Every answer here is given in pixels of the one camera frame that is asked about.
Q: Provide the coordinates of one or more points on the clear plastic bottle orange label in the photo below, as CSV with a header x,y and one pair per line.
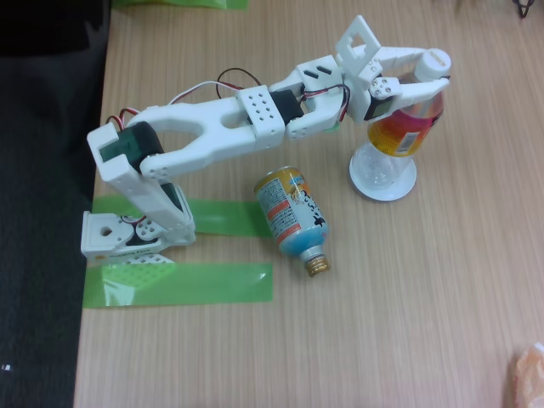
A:
x,y
399,132

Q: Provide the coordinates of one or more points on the yellow blue aluminium bottle can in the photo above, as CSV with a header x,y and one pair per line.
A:
x,y
289,212

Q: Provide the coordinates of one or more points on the small white round plate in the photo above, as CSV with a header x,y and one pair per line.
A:
x,y
382,195

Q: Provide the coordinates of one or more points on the long green tape strip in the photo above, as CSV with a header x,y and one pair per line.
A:
x,y
212,285

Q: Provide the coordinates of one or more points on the orange plastic bag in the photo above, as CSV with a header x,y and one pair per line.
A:
x,y
531,378

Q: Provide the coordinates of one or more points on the small white object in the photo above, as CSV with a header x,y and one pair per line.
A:
x,y
6,367

